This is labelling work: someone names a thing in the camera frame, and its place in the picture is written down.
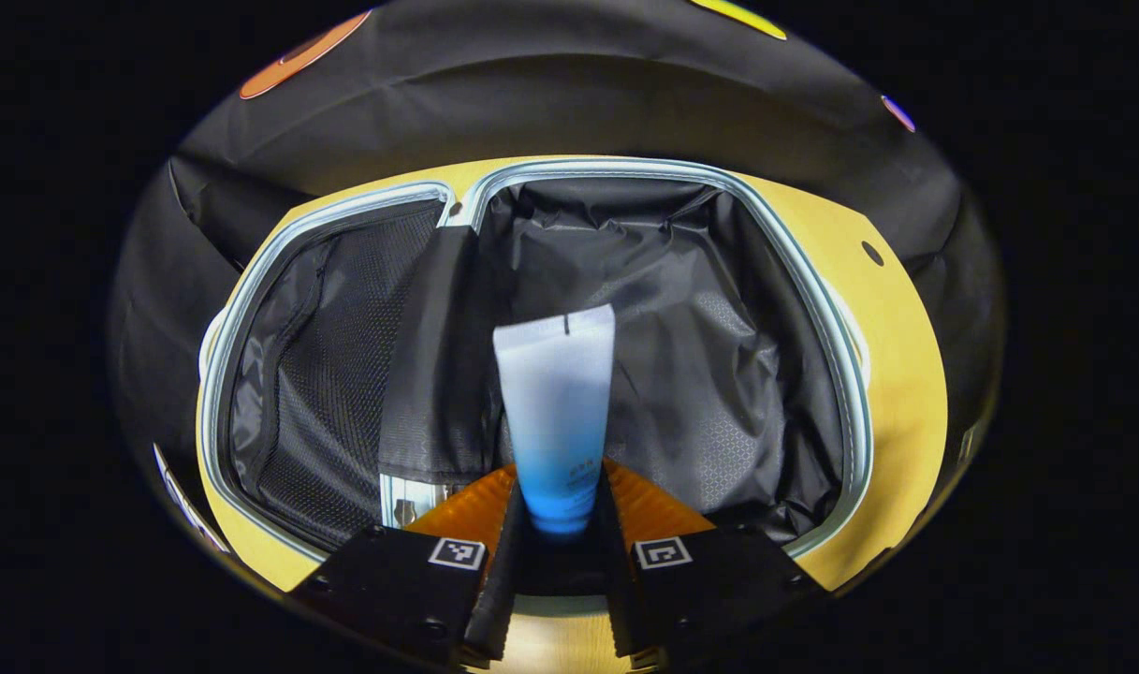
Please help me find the blue white cosmetic tube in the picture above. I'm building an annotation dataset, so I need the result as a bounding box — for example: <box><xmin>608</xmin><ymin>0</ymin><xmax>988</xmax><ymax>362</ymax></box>
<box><xmin>492</xmin><ymin>304</ymin><xmax>617</xmax><ymax>536</ymax></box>

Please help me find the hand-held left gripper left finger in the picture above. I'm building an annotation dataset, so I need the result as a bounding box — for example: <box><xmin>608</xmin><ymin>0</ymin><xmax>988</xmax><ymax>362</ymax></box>
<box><xmin>286</xmin><ymin>463</ymin><xmax>527</xmax><ymax>666</ymax></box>

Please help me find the light blue suitcase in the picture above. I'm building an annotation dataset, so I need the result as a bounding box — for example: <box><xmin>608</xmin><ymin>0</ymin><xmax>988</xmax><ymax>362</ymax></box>
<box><xmin>197</xmin><ymin>157</ymin><xmax>874</xmax><ymax>563</ymax></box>

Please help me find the black backdrop cloth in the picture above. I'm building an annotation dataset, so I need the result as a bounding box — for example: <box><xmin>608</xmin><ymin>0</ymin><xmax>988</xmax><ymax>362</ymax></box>
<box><xmin>110</xmin><ymin>0</ymin><xmax>1005</xmax><ymax>600</ymax></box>

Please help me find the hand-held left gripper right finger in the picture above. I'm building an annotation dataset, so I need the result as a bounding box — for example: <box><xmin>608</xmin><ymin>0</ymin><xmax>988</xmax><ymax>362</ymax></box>
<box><xmin>593</xmin><ymin>459</ymin><xmax>830</xmax><ymax>661</ymax></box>

